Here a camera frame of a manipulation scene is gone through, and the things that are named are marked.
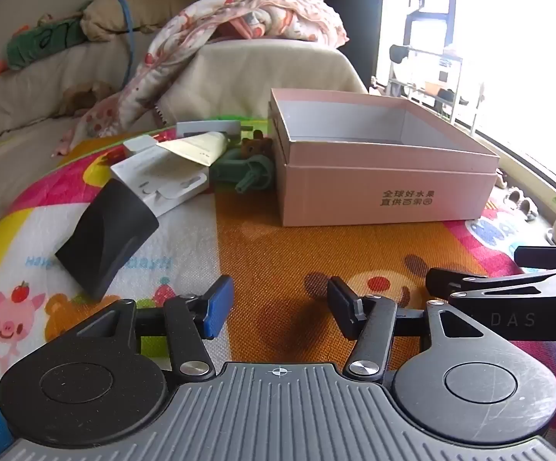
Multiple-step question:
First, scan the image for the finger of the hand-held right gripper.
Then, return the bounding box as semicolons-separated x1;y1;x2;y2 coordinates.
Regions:
515;245;556;268
425;266;556;309

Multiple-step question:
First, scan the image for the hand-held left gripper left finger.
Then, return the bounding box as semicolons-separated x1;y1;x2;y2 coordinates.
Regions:
63;276;236;383

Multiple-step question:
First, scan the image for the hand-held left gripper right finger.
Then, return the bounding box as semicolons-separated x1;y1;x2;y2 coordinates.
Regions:
327;276;502;388

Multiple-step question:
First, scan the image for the black plastic nozzle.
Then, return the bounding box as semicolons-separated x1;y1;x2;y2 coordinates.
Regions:
54;179;160;301

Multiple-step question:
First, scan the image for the large white printed box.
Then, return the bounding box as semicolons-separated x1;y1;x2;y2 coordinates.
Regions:
110;156;209;217

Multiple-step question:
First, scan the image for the pink cardboard box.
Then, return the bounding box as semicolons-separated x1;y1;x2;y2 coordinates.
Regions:
267;88;501;227

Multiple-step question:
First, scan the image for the cream squeeze tube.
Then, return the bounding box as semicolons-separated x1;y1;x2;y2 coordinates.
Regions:
155;132;231;169

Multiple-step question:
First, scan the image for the small white box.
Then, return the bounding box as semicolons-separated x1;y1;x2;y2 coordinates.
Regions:
123;135;163;159

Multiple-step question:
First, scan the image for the colourful cartoon play mat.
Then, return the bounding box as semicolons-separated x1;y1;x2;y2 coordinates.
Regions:
0;116;556;461

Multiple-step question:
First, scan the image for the green plastic clamp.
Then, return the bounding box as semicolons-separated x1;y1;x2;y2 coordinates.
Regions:
209;146;275;197

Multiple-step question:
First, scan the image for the brown bear figurine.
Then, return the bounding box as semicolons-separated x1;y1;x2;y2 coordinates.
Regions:
242;129;274;159

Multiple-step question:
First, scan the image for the white and grey box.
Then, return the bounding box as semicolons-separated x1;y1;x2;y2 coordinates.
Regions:
176;120;243;143

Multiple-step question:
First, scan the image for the metal shoe rack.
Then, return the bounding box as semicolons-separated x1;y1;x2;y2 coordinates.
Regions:
386;5;481;136

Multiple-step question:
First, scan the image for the brown plush toy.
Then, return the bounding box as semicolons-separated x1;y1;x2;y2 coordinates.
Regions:
61;81;115;117

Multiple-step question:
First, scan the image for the floral pink blanket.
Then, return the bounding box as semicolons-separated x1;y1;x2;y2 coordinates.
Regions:
52;0;350;157

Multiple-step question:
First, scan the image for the beige covered sofa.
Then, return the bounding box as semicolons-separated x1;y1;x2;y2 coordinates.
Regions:
0;0;370;253

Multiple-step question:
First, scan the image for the dark curtain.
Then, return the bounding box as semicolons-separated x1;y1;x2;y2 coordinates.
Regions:
325;0;385;92

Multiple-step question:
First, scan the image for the beige pillow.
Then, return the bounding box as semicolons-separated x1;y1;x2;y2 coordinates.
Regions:
80;0;197;43

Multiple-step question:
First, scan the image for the green plush toy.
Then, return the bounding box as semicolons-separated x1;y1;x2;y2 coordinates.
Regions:
6;7;91;70

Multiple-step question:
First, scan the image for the blue strap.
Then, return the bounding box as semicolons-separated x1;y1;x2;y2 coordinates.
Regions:
113;0;137;90

